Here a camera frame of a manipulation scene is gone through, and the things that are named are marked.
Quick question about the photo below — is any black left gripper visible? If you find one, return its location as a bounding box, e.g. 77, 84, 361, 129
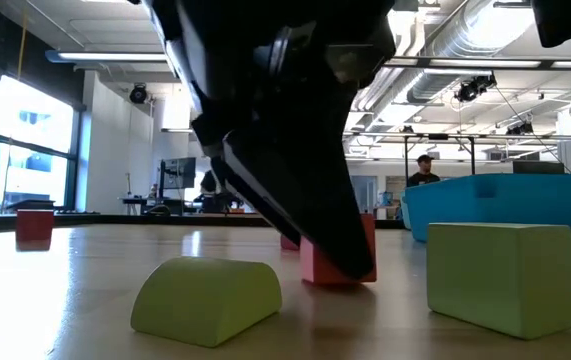
192, 13, 397, 280

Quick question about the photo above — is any orange cube block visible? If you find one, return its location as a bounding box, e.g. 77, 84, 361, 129
298, 213, 378, 287

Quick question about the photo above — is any green half-round block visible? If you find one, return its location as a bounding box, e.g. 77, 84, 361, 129
129, 256, 284, 349

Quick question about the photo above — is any green thick rectangular block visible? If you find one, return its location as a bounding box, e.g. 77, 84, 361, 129
424, 221, 571, 341

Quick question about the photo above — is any red cube block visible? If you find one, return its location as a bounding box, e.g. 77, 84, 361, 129
15, 208, 56, 244

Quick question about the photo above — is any teal plastic bin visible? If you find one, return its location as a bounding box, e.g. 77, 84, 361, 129
396, 188, 412, 231

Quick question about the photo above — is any person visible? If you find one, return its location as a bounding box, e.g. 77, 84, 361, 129
198, 169, 222, 214
406, 153, 442, 189

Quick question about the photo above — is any black computer monitor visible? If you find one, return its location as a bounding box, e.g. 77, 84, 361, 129
158, 156, 198, 201

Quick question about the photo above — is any black round ceiling spotlight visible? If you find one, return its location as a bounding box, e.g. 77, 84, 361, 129
128, 82, 149, 105

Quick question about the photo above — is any blue plastic bin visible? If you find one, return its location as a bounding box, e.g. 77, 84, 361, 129
403, 172, 571, 260

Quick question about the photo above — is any black box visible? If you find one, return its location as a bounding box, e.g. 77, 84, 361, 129
511, 159, 566, 176

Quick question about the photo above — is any long ceiling light strip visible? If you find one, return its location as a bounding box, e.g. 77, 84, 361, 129
44, 48, 571, 70

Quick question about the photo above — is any large window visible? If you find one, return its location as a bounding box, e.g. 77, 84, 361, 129
0, 74, 80, 214

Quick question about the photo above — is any black background frame rig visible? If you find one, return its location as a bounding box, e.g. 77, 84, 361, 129
344, 128, 477, 190

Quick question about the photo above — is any black metal table frame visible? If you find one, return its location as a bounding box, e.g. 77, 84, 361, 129
0, 212, 406, 231

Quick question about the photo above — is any black ceiling camera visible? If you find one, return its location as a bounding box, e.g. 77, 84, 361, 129
505, 120, 535, 137
453, 73, 498, 104

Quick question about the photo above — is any silver ventilation duct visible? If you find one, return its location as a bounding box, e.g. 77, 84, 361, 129
404, 0, 549, 104

